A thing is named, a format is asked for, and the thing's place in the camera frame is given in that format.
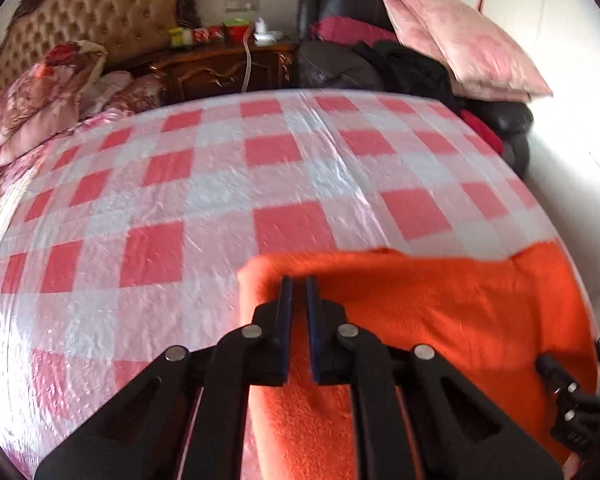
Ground items on nightstand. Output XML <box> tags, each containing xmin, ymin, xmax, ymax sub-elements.
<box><xmin>252</xmin><ymin>17</ymin><xmax>283</xmax><ymax>46</ymax></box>

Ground pink white checkered plastic sheet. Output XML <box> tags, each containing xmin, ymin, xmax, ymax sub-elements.
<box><xmin>0</xmin><ymin>87</ymin><xmax>556</xmax><ymax>478</ymax></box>

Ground green red bowl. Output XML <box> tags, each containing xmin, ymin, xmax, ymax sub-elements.
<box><xmin>222</xmin><ymin>19</ymin><xmax>253</xmax><ymax>43</ymax></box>

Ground magenta cushion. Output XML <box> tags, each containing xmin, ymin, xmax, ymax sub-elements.
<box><xmin>314</xmin><ymin>16</ymin><xmax>398</xmax><ymax>45</ymax></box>

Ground red folded cloth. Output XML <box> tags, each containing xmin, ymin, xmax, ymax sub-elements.
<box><xmin>460</xmin><ymin>110</ymin><xmax>505</xmax><ymax>157</ymax></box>

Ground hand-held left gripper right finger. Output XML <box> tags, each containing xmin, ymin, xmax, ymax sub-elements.
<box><xmin>306</xmin><ymin>276</ymin><xmax>566</xmax><ymax>480</ymax></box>

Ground pink satin pillow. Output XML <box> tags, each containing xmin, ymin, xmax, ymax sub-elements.
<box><xmin>381</xmin><ymin>0</ymin><xmax>431</xmax><ymax>61</ymax></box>
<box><xmin>387</xmin><ymin>0</ymin><xmax>554</xmax><ymax>103</ymax></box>

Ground carved wooden nightstand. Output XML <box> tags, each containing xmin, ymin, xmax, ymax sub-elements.
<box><xmin>130</xmin><ymin>40</ymin><xmax>298</xmax><ymax>106</ymax></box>

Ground white cable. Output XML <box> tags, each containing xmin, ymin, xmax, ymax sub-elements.
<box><xmin>242</xmin><ymin>22</ymin><xmax>258</xmax><ymax>93</ymax></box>

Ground black garment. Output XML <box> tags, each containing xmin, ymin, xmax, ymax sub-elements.
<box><xmin>352</xmin><ymin>40</ymin><xmax>463</xmax><ymax>112</ymax></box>

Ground pink floral pillow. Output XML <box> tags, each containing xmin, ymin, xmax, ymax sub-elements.
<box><xmin>82</xmin><ymin>70</ymin><xmax>167</xmax><ymax>113</ymax></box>

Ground orange towel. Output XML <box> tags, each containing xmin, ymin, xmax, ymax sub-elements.
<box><xmin>237</xmin><ymin>241</ymin><xmax>600</xmax><ymax>480</ymax></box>

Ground tufted leather carved headboard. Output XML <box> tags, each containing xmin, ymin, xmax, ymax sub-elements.
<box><xmin>0</xmin><ymin>0</ymin><xmax>203</xmax><ymax>106</ymax></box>

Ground floral pink pillows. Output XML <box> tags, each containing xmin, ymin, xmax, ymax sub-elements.
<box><xmin>0</xmin><ymin>40</ymin><xmax>109</xmax><ymax>173</ymax></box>

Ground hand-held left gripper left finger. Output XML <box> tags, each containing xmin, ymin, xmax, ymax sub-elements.
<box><xmin>34</xmin><ymin>275</ymin><xmax>295</xmax><ymax>480</ymax></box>

